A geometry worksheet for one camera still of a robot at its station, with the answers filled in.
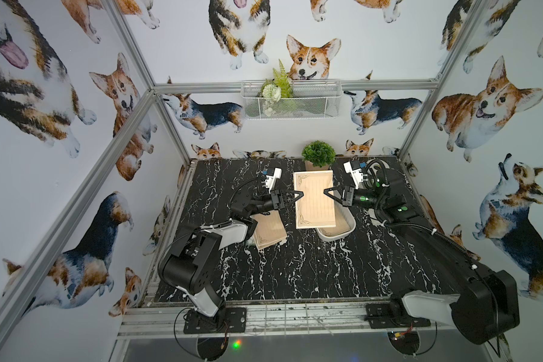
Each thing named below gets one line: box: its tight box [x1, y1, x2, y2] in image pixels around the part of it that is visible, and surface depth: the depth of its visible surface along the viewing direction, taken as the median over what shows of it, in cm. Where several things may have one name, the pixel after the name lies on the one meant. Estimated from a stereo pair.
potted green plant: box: [301, 140, 337, 172], surface depth 103 cm
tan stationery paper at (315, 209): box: [293, 169, 337, 230], surface depth 75 cm
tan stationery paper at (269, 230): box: [249, 209, 288, 250], surface depth 97 cm
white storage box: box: [315, 200, 357, 241], surface depth 95 cm
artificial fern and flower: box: [260, 58, 294, 117], surface depth 84 cm
